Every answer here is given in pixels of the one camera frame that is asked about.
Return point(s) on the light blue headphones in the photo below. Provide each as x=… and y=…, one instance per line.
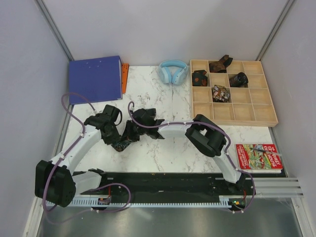
x=173, y=71

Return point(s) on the red white patterned rolled tie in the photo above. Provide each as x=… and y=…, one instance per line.
x=220, y=94

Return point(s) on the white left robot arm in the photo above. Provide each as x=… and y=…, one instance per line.
x=55, y=180

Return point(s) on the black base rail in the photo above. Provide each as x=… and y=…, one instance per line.
x=169, y=187

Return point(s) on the blue ring binder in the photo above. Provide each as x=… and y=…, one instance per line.
x=97, y=79

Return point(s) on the dark orange-dotted rolled tie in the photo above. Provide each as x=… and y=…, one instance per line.
x=199, y=78

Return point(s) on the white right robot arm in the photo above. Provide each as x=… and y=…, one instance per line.
x=208, y=138

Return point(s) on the black glossy rolled tie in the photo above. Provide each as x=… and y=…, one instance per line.
x=238, y=80

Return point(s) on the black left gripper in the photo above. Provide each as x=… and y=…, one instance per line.
x=109, y=141

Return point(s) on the wooden compartment tray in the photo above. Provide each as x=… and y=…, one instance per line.
x=250, y=105

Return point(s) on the red children's book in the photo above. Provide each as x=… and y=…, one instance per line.
x=259, y=158

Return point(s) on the orange perforated plastic piece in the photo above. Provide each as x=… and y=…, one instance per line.
x=124, y=76

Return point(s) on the brown patterned rolled tie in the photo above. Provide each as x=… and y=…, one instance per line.
x=221, y=65

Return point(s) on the navy floral necktie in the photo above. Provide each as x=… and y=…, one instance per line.
x=130, y=135

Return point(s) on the white cable duct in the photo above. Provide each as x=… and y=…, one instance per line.
x=99, y=202

